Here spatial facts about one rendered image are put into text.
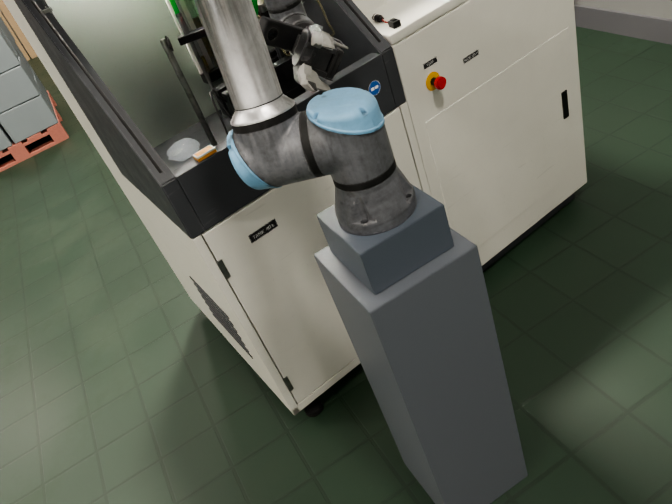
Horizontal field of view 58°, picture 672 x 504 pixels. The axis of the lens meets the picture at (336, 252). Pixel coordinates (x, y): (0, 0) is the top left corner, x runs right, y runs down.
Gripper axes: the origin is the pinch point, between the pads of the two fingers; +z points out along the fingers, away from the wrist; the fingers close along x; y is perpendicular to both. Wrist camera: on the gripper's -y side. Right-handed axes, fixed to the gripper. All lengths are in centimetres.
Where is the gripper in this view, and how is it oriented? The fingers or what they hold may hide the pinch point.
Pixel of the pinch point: (318, 66)
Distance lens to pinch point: 113.3
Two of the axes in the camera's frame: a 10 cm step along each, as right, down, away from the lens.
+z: 2.8, 5.5, -7.9
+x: -4.0, 8.1, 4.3
